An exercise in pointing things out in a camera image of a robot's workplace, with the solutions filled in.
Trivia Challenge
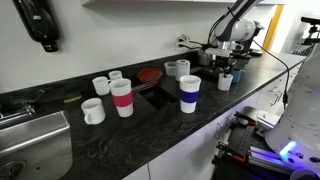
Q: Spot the white cup with red band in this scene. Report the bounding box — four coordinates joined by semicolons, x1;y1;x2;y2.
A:
110;78;133;117

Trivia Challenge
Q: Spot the red plastic lid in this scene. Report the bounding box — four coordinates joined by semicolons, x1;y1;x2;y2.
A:
136;68;162;83

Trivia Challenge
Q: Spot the white paper towel roll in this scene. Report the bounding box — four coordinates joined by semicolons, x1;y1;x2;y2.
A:
175;59;190;81

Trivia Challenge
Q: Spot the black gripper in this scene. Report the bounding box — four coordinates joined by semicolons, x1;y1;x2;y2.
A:
205;48;237;74

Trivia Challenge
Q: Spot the white cup with blue band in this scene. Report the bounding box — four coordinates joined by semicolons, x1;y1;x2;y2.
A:
179;75;201;113

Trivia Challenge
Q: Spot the clear plastic container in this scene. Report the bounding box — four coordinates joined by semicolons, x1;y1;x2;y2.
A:
164;61;176;76

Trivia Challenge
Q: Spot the yellow green sponge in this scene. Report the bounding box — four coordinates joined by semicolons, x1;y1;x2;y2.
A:
63;94;82;103

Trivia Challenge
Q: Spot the black soap dispenser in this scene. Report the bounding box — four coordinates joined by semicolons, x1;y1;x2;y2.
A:
12;0;60;53

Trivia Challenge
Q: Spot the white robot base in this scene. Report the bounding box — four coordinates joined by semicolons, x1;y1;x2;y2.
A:
265;44;320;174

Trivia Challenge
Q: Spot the black power cable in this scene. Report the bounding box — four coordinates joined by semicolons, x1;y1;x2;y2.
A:
251;39;291;109

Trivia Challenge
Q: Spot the steel sink basin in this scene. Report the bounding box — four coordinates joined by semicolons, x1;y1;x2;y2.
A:
0;111;73;180

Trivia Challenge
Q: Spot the white mug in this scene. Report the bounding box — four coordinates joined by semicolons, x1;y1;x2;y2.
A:
81;98;106;125
109;70;122;80
92;76;110;96
218;73;233;91

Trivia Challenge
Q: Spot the sink faucet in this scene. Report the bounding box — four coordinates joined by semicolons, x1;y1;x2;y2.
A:
0;89;46;121

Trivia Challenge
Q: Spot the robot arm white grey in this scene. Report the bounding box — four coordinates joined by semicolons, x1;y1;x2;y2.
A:
204;0;262;73

